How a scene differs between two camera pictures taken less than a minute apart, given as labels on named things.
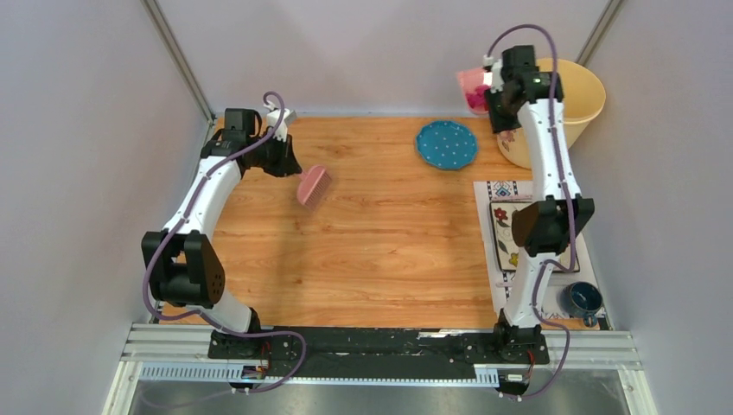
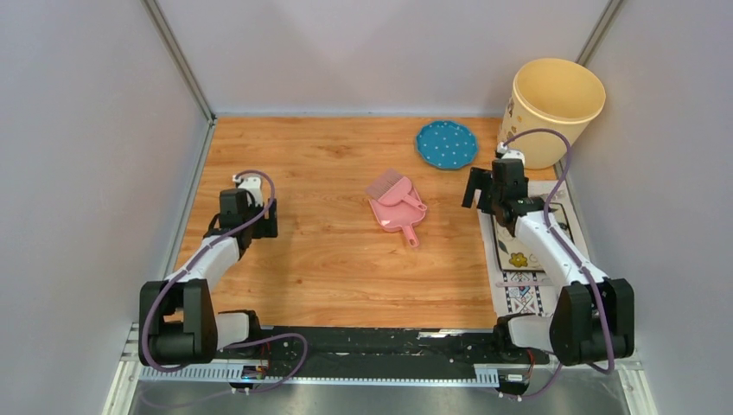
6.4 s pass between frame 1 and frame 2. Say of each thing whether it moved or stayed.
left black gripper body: moved
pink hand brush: moved
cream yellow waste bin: stayed
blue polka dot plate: stayed
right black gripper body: moved
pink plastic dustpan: moved
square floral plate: stayed
